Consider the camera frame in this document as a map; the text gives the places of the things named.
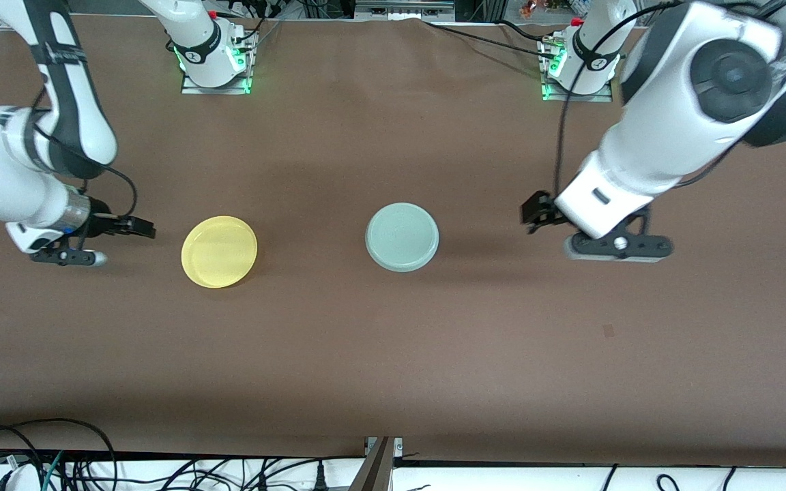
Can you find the pale green round plate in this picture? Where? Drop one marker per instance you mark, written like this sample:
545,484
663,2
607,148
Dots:
402,237

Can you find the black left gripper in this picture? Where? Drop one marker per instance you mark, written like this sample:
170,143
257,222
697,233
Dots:
538,209

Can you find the yellow round plate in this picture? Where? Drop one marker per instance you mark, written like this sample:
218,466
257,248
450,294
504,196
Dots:
219,252

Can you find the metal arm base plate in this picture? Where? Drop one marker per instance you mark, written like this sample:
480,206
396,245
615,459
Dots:
215,90
577,98

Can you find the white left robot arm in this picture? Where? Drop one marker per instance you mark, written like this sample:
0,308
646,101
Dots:
666,146

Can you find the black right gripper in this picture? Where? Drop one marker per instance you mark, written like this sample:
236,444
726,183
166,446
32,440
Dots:
101,223

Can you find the brown table mat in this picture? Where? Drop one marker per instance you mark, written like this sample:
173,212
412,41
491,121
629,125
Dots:
393,375

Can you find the aluminium frame profile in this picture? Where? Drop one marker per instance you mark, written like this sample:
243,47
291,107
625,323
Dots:
376,470

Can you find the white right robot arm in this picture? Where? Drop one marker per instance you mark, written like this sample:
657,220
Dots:
72,123

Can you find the black power plug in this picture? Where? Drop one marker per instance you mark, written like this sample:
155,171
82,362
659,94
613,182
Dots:
321,481

